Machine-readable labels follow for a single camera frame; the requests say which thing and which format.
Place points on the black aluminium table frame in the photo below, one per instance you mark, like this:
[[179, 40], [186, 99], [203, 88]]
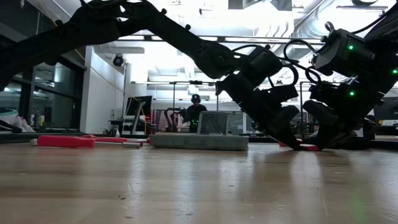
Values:
[[18, 138]]

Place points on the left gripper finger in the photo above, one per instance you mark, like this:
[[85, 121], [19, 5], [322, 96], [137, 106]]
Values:
[[289, 140]]

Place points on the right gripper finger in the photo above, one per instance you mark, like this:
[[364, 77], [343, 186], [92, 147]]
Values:
[[332, 141]]

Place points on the white crumpled bag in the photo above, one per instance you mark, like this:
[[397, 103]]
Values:
[[12, 119]]

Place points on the red bit holder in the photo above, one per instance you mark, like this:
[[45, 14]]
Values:
[[311, 148]]

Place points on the black monitor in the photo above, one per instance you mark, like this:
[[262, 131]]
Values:
[[140, 105], [388, 109]]

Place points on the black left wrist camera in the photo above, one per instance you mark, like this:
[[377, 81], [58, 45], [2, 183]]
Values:
[[283, 93]]

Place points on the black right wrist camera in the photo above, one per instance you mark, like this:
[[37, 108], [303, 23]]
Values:
[[319, 91]]

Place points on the grey framed mesh panel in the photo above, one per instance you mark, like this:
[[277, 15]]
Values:
[[213, 123]]

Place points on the black background robot arm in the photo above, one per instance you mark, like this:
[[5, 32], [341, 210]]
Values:
[[174, 118]]

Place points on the white easel stand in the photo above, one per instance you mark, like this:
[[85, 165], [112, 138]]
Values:
[[133, 124]]

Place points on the red holder hex key set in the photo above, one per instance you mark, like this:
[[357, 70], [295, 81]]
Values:
[[146, 141]]

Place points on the grey plastic tool case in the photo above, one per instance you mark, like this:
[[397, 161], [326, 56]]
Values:
[[199, 142]]

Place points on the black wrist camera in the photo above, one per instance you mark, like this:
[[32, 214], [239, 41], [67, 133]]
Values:
[[283, 93], [319, 91]]

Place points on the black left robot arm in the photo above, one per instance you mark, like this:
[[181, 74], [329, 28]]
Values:
[[174, 34]]

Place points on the black round hanging fixture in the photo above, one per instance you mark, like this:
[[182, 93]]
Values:
[[118, 60]]

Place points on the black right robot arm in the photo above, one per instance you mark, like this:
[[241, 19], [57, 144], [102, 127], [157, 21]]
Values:
[[348, 56]]

